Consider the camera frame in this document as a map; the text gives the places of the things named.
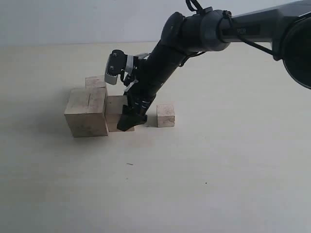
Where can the smallest wooden cube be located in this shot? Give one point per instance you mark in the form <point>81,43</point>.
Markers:
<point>165,115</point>

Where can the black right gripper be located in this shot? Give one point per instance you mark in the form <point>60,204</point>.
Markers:
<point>142,83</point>

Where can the third largest wooden cube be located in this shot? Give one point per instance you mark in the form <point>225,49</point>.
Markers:
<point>95,82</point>

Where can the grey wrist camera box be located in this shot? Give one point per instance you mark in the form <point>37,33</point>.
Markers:
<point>118,64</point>

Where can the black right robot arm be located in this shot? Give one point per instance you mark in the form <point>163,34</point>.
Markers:
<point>283,31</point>

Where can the second largest wooden cube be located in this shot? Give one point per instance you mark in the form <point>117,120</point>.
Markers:
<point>113,111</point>

